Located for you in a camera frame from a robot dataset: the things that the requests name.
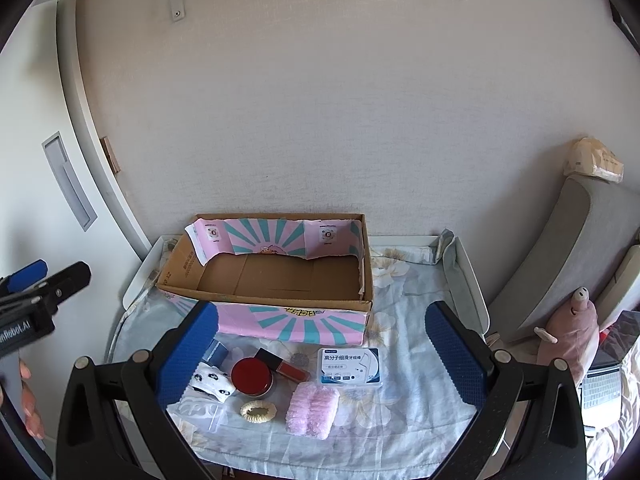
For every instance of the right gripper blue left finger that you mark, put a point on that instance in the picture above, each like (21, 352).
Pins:
(181, 349)

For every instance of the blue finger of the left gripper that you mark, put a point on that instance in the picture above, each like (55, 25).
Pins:
(23, 278)

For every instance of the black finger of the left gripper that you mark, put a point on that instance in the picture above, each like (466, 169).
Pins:
(53, 290)

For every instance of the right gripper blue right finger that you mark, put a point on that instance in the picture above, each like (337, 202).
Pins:
(448, 337)

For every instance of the small blue carton box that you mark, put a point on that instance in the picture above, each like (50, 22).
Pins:
(215, 354)

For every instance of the panda pattern white sock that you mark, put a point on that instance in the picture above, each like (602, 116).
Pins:
(212, 381)

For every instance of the red lip gloss tube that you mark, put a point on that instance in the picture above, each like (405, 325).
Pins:
(281, 367)

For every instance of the dental floss pick box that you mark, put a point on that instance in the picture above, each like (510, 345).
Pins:
(349, 367)

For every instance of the pink fluffy scrunchie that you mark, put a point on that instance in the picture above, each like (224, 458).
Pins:
(312, 410)

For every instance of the person's left hand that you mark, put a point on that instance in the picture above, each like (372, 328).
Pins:
(32, 419)

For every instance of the red lid round jar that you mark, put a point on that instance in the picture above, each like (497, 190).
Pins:
(252, 377)

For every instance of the white wardrobe door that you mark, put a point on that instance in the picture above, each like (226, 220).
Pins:
(51, 208)

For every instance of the cream oval hair clip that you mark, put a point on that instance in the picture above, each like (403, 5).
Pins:
(258, 412)

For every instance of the pink plush pig toy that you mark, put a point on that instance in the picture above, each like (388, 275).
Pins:
(571, 334)

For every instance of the pink striped cardboard box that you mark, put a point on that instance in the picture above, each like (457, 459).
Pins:
(291, 277)

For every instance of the silver laptop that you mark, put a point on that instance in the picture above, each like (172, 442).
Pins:
(602, 395)

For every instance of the beige tissue pack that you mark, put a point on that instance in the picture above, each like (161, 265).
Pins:
(591, 158)

